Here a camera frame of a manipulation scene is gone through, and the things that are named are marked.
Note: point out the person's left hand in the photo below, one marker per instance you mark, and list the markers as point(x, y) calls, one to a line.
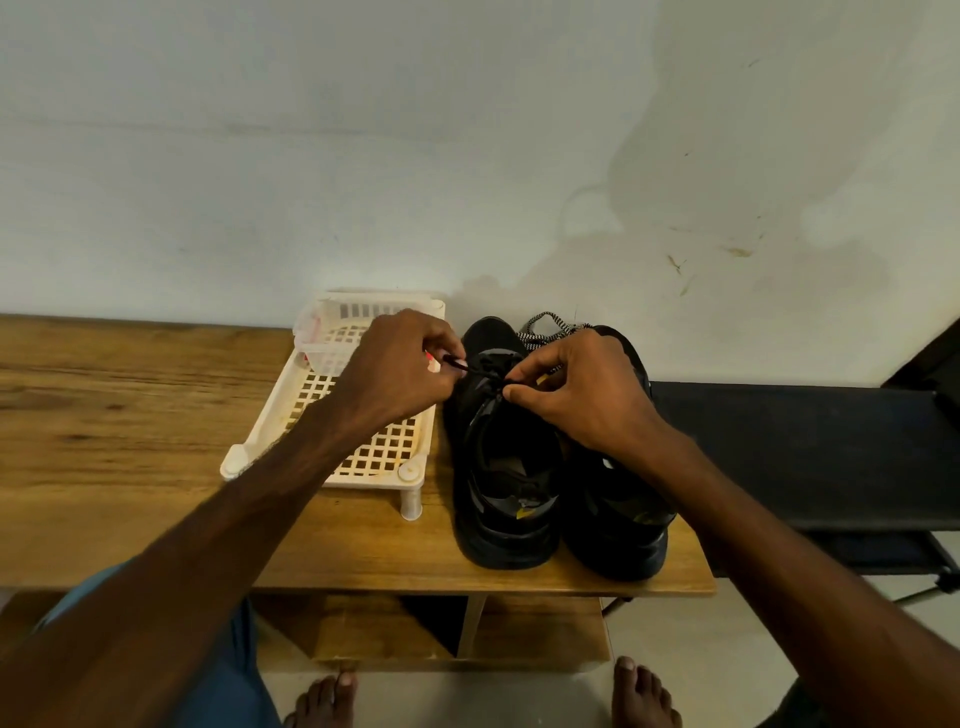
point(393, 372)

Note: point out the person's right hand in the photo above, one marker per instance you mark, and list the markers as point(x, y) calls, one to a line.
point(600, 398)

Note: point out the black shoe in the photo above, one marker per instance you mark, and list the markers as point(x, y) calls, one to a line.
point(618, 533)
point(507, 518)

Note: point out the person's left forearm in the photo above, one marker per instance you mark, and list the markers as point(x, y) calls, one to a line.
point(165, 600)

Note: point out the person's right forearm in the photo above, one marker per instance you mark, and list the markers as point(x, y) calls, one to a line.
point(818, 600)

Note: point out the person's blue shorts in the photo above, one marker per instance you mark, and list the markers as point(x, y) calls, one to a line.
point(225, 683)

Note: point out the small white plastic basket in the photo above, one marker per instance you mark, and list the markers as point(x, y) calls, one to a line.
point(323, 353)

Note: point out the large white plastic tray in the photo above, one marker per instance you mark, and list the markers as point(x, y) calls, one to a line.
point(383, 450)

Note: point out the black shoe rack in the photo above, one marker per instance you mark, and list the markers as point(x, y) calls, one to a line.
point(825, 458)

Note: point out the low wooden table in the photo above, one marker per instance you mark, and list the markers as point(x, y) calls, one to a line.
point(90, 435)

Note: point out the dark door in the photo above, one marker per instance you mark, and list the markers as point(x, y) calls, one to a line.
point(930, 368)

